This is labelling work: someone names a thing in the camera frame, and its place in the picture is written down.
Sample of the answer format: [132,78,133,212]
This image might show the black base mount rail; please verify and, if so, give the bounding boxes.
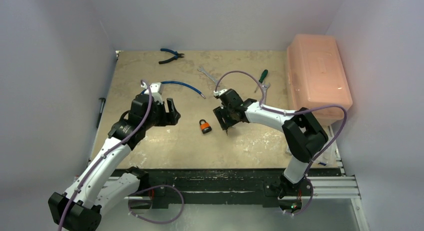
[129,167,360,211]

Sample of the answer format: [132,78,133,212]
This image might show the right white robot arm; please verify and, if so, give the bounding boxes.
[213,88,329,195]

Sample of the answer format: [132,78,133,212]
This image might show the green handled screwdriver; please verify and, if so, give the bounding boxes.
[258,69,269,89]

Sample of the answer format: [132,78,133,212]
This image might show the orange plastic toolbox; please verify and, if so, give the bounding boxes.
[285,34,353,110]

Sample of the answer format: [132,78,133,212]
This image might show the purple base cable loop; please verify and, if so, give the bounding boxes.
[127,184,185,225]

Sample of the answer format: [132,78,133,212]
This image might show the black handled tool at edge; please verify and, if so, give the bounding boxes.
[96,97,106,129]

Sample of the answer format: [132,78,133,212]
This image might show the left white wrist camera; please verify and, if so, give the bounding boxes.
[141,82,163,104]

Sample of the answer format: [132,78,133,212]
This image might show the large silver wrench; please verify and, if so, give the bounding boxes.
[262,83,271,105]

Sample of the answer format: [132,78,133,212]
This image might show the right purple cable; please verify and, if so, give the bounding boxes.
[214,70,348,176]

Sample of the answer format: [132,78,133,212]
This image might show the orange black padlock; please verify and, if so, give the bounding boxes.
[199,119,212,134]

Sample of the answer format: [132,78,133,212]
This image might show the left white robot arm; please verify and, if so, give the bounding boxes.
[48,92,181,231]

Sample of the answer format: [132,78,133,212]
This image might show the clear plastic bags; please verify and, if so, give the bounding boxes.
[285,146,339,167]

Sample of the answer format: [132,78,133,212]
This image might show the blue cable lock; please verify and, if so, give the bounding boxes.
[140,80,206,99]

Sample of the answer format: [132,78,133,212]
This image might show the small silver wrench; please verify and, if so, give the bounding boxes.
[197,66,221,87]

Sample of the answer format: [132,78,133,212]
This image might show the blue handled pliers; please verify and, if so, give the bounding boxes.
[158,48,185,65]

